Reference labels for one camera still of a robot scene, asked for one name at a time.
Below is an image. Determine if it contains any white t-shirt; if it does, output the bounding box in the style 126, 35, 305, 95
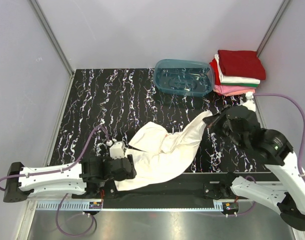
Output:
114, 110, 213, 192

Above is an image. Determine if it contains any teal plastic bin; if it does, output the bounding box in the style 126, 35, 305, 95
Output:
153, 59, 215, 97

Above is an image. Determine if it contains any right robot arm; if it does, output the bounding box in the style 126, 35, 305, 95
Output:
203, 105, 305, 232

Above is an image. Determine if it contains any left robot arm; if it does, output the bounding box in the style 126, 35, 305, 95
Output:
3, 155, 137, 203

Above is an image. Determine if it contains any pink folded shirt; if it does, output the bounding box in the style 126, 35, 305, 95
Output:
213, 85, 256, 97

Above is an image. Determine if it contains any green folded shirt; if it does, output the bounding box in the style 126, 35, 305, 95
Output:
220, 83, 259, 88

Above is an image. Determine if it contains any dark red folded shirt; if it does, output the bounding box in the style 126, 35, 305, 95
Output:
217, 49, 266, 81

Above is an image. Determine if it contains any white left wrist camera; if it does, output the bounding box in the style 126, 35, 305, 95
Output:
106, 140, 125, 159

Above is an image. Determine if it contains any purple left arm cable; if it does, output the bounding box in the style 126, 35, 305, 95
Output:
0, 124, 113, 237

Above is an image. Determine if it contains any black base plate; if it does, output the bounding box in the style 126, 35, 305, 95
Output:
72, 172, 283, 201

